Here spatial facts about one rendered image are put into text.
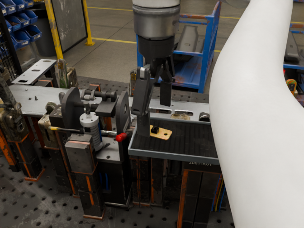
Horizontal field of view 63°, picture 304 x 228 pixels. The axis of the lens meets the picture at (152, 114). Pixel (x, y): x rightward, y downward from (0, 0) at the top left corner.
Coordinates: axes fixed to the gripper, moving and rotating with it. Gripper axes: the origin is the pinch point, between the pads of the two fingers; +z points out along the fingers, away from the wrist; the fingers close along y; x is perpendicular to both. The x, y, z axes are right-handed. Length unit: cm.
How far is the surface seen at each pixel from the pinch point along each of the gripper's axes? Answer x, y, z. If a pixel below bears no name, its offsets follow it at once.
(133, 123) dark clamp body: 12.0, 10.0, 13.7
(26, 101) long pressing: 66, 14, 21
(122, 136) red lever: 7.3, -4.4, 6.2
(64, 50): 245, 225, 102
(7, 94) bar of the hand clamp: 57, 2, 9
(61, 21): 246, 232, 62
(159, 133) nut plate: -1.2, -0.4, 5.1
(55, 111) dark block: 35.1, 0.7, 9.5
